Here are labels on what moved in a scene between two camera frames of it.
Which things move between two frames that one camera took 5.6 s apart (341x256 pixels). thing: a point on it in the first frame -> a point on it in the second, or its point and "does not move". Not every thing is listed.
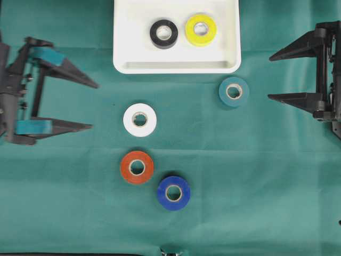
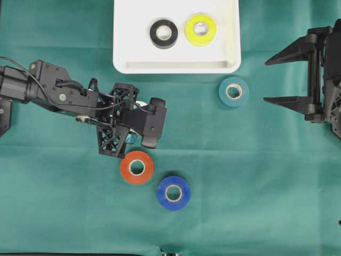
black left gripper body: (12, 83) -> (112, 119)
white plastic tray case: (134, 53) does not move
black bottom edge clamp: (173, 253) does not move
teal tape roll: (224, 87) does not move
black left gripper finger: (27, 130) -> (131, 138)
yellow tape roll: (198, 39) does not move
